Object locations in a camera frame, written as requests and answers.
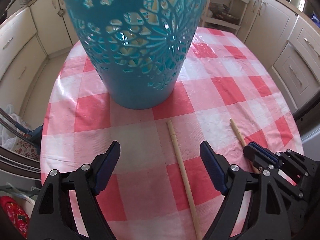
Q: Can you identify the bamboo chopstick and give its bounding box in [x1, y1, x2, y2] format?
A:
[167, 120, 202, 240]
[229, 118, 260, 173]

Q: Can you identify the blue broom and dustpan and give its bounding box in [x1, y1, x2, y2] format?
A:
[1, 108, 43, 155]

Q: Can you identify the red white checkered tablecloth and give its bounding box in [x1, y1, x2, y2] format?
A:
[41, 28, 303, 239]

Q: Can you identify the white rolling storage cart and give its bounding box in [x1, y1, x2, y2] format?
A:
[200, 0, 250, 35]

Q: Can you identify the blue perforated plastic basket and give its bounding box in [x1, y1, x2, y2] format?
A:
[64, 0, 207, 109]

